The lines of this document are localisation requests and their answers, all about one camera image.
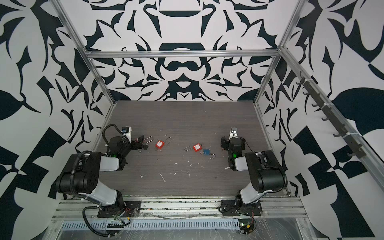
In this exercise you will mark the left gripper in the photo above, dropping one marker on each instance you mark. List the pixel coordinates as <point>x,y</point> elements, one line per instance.
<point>137,142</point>

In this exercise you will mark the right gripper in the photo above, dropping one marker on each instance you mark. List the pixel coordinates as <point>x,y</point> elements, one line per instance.
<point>225,142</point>

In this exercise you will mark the blue padlock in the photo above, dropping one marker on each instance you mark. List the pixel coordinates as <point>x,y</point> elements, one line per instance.
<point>207,152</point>

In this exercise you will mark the red padlock long shackle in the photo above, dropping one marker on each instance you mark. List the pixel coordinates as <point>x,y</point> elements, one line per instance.
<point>196,148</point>

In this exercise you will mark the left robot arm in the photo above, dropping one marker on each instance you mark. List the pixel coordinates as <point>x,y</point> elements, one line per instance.
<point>80,177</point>

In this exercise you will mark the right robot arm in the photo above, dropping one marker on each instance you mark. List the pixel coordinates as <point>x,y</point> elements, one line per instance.
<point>266,173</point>

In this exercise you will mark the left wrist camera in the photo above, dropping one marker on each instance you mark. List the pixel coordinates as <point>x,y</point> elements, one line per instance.
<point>126,131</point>

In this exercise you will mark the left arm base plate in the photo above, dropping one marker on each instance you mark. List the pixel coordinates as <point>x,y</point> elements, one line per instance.
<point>128,209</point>

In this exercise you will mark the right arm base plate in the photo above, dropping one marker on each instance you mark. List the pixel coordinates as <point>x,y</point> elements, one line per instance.
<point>230,208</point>

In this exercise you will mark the white cable duct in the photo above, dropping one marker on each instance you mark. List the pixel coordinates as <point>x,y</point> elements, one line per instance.
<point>177,224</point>

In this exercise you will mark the wall hook rack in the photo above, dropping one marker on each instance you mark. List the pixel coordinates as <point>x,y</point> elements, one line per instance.
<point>322,103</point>

